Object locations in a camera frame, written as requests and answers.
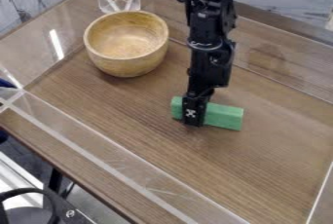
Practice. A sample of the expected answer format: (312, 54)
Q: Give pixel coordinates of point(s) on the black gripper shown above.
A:
(209, 73)

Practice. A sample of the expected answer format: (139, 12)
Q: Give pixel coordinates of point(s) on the green rectangular block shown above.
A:
(221, 116)

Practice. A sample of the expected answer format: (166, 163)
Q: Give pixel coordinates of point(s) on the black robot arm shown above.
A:
(210, 20)

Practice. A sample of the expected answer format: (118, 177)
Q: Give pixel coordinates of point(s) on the light brown wooden bowl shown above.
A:
(126, 43)

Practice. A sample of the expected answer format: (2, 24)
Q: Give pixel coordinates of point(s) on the black table leg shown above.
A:
(55, 181)

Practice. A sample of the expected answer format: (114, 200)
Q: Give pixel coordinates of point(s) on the blue object at edge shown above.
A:
(6, 84)

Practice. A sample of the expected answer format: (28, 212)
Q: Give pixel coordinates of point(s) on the clear acrylic tray wall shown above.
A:
(103, 129)

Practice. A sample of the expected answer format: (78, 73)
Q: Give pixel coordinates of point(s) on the black metal base plate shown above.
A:
(64, 213)

